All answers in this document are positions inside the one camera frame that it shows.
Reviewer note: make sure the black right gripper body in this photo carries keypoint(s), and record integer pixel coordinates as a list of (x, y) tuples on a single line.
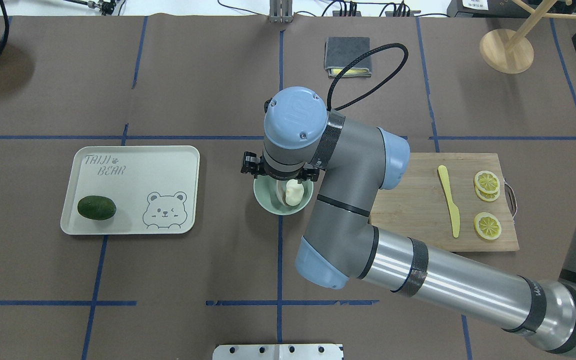
[(249, 165)]

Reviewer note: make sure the white ceramic spoon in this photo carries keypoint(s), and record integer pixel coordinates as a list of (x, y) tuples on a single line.
[(280, 191)]

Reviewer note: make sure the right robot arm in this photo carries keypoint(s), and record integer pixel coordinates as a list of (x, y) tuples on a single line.
[(303, 137)]

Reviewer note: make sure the green ceramic bowl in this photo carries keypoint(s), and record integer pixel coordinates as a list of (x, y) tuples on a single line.
[(264, 193)]

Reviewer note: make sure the white rectangular tray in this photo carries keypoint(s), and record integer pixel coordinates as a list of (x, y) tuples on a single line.
[(154, 189)]

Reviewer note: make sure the dark grey folded cloth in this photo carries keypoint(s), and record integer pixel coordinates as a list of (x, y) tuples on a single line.
[(341, 51)]

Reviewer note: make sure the green lime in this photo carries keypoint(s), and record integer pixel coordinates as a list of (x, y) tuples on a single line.
[(96, 207)]

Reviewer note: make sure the yellow plastic knife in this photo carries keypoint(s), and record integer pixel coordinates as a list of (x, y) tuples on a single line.
[(453, 209)]

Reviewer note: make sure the wooden cutting board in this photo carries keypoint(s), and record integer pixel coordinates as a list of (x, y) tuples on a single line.
[(417, 206)]

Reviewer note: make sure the black tripod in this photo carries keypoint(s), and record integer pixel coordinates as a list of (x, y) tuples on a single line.
[(105, 7)]

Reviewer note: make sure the black box device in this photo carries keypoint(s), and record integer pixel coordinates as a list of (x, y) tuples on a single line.
[(500, 9)]

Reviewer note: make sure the wooden mug tree stand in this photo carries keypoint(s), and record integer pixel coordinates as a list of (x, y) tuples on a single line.
[(508, 51)]

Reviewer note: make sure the aluminium frame post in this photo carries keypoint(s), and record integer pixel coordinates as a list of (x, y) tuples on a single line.
[(281, 11)]

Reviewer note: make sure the white central pillar mount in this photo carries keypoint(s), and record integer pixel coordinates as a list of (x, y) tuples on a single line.
[(294, 351)]

